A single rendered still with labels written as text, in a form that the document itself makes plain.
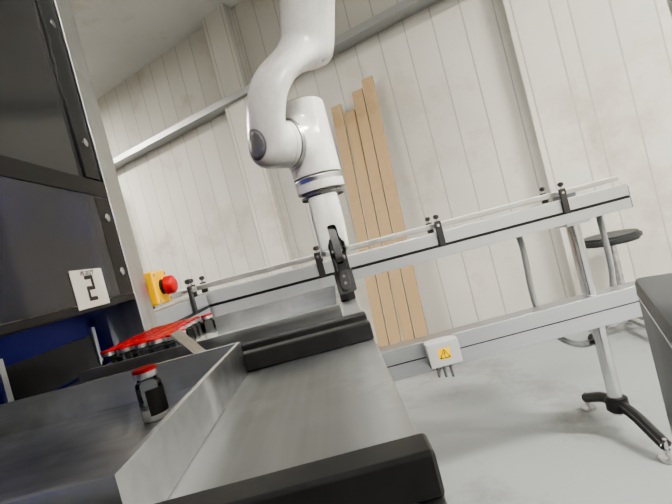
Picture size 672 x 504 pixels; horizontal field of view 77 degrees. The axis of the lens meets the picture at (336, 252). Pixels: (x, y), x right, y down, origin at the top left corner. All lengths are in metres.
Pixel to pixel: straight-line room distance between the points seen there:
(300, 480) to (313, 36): 0.63
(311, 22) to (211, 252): 4.31
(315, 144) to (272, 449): 0.52
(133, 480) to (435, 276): 3.47
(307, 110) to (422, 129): 2.93
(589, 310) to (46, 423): 1.70
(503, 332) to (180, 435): 1.52
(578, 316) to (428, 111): 2.26
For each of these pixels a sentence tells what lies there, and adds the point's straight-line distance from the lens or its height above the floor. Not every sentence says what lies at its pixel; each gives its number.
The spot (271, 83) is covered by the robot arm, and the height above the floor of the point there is 1.24.
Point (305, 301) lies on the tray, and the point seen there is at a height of 0.90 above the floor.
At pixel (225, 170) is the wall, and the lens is 4.68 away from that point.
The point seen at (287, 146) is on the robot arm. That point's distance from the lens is 0.67.
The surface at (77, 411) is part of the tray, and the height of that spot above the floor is 0.89.
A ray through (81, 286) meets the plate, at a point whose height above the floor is 1.02.
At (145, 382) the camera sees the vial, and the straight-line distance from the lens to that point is 0.41.
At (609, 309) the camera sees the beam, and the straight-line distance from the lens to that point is 1.91.
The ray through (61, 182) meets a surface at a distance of 0.79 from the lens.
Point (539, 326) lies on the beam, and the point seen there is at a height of 0.49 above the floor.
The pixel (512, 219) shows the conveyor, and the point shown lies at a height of 0.91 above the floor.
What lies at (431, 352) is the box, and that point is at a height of 0.52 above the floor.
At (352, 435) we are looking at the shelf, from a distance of 0.27.
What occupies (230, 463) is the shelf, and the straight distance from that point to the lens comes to 0.29.
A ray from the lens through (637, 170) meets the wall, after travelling 3.48.
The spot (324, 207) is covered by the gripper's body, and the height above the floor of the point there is 1.05.
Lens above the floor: 0.99
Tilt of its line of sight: 1 degrees down
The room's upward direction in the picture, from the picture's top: 15 degrees counter-clockwise
